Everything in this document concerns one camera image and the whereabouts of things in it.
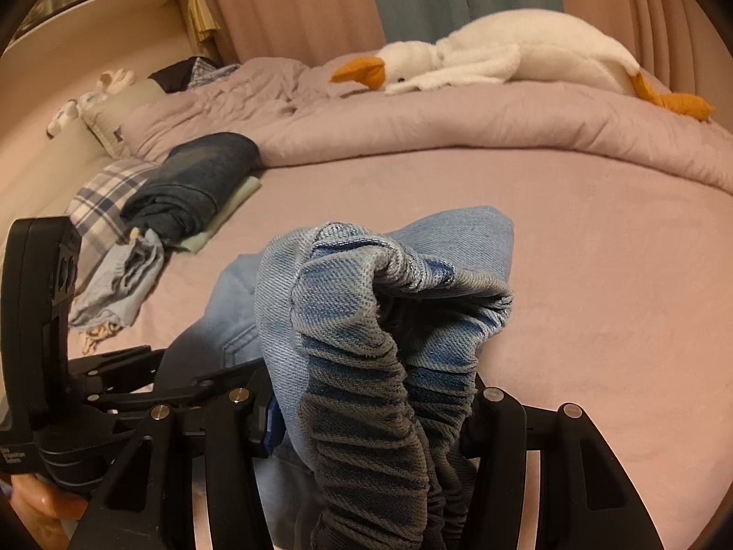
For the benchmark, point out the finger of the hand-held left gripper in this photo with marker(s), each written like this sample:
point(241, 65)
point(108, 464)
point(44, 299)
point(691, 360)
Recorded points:
point(114, 361)
point(189, 387)

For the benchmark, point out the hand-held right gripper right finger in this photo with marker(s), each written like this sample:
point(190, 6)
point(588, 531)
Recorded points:
point(498, 429)

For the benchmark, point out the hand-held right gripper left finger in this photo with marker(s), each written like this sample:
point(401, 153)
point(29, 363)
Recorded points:
point(270, 429)

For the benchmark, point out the light blue denim pants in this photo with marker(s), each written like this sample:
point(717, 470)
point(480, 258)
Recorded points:
point(355, 309)

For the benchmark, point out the person's left hand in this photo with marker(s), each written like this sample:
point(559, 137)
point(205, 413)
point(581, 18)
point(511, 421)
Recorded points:
point(46, 504)

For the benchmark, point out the crumpled light blue garment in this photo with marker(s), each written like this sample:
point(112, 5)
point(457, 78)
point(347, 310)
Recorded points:
point(120, 281)

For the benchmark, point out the blue plaid pillow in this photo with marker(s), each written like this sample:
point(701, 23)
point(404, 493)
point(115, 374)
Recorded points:
point(97, 195)

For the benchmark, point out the pink bed sheet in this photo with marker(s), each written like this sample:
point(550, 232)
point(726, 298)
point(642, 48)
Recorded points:
point(601, 298)

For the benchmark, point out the folded dark blue jeans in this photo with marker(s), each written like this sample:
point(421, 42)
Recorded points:
point(194, 183)

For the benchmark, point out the folded light green cloth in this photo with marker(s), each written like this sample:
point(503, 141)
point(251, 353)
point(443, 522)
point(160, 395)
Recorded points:
point(240, 195)

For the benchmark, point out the grey pillow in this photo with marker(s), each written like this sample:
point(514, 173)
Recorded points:
point(123, 112)

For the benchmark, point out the small white plush toy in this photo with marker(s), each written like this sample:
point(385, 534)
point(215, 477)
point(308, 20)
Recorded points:
point(109, 83)

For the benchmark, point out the dark clothing pile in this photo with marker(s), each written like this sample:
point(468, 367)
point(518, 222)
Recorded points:
point(177, 74)

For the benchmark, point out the pink comforter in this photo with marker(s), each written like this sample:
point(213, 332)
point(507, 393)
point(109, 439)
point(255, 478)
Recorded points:
point(458, 120)

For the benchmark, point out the yellow cloth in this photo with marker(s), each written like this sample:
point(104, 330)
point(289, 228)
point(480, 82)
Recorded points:
point(203, 11)

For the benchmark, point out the white goose plush toy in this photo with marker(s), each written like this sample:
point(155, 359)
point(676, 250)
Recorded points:
point(515, 46)

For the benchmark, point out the pink curtain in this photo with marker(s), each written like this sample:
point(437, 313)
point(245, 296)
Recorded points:
point(275, 6)
point(618, 0)

